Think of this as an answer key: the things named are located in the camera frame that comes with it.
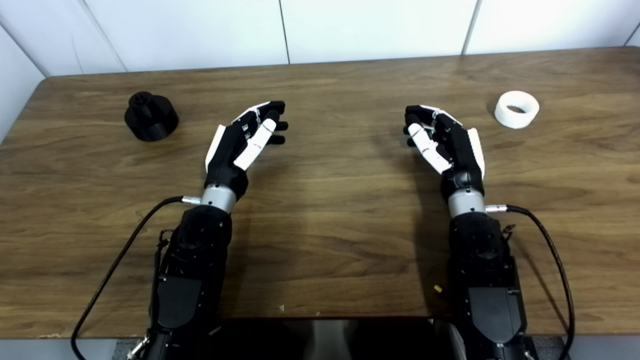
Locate white ring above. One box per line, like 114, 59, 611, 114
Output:
494, 90, 541, 130

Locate glossy black robot torso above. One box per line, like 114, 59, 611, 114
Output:
200, 316, 468, 360

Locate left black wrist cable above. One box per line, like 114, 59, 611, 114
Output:
70, 196, 202, 360

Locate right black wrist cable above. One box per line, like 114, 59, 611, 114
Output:
485, 204, 576, 360

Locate left thin black wire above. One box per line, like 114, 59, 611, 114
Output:
156, 229, 174, 266

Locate round black part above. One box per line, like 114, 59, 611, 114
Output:
124, 91, 180, 142

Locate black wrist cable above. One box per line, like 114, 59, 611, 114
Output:
485, 204, 576, 360
70, 196, 202, 360

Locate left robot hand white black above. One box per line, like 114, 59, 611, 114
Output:
204, 100, 290, 201

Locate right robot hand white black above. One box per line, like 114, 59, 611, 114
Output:
403, 104, 486, 198

